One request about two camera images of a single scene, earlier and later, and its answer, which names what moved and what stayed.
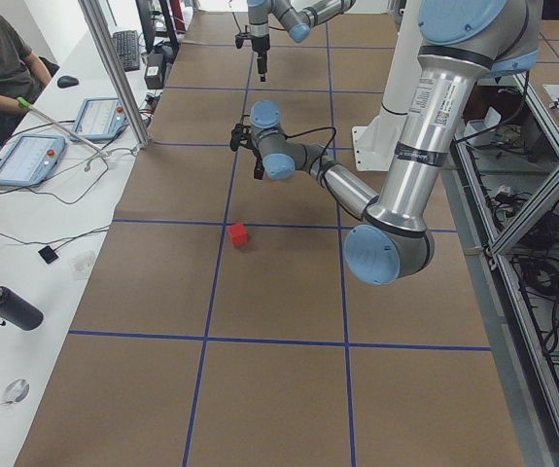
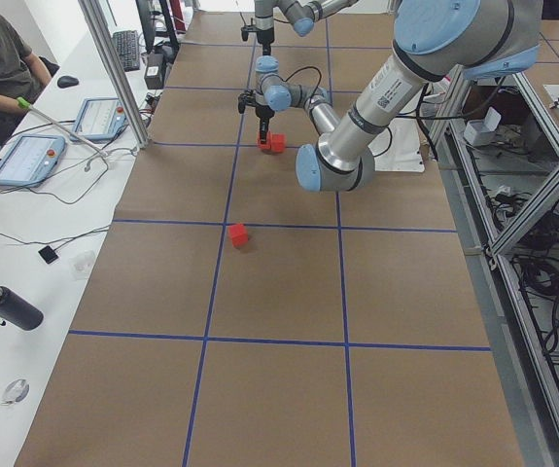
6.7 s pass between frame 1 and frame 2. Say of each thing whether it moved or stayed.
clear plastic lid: stayed
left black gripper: moved
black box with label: stayed
